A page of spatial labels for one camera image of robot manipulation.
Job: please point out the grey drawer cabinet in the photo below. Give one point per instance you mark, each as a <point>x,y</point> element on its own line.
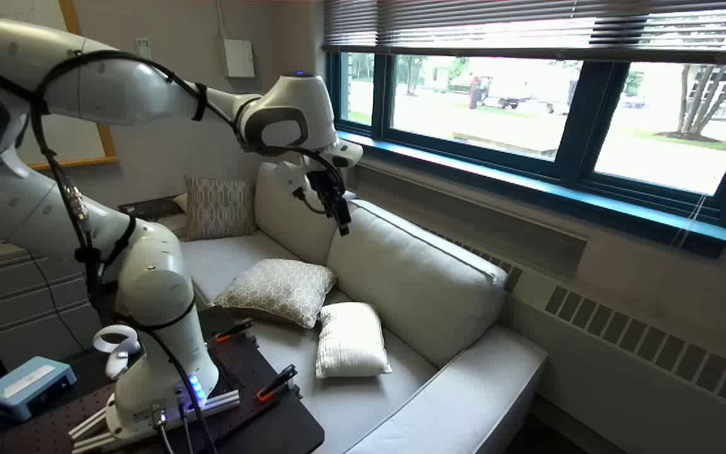
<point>43,308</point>

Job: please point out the blue white box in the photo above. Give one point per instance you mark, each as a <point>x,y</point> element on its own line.
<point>33,383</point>

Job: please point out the wall radiator heater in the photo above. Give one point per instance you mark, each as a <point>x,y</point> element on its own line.
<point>637,383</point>

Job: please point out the red black clamp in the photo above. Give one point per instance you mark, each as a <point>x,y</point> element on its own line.
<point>232,332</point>
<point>276,383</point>

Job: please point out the red black clamp near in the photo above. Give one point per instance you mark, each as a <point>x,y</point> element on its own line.
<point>276,383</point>

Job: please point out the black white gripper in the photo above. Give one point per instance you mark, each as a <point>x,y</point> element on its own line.
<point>323,188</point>

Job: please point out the far patterned pillow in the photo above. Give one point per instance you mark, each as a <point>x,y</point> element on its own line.
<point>217,207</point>

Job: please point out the wooden framed whiteboard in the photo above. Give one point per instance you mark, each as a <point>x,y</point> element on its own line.
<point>73,137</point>

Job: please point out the window blinds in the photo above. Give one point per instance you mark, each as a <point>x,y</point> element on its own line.
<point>673,31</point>

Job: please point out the blue framed window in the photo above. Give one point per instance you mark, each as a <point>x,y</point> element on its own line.
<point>638,146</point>

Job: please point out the dark side table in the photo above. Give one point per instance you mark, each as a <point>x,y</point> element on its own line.
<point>154,210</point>

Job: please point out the white thermostat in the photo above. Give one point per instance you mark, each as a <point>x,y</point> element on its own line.
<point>145,49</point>

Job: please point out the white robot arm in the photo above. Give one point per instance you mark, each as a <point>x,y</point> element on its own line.
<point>56,72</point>

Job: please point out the grey patterned pillow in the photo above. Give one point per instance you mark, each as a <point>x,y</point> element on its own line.
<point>289,291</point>

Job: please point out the small white pillow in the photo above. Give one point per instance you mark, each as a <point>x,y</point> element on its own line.
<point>352,343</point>

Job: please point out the red black clamp far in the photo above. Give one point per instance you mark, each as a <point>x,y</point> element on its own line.
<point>232,332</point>

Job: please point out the grey sofa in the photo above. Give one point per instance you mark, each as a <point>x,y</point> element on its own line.
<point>458,383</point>

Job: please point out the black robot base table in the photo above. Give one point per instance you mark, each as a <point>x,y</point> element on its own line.
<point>241,425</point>

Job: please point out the white wall box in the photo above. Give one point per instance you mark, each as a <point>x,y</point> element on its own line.
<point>241,59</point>

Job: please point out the white VR controller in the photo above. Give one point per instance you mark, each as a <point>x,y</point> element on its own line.
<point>119,343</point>

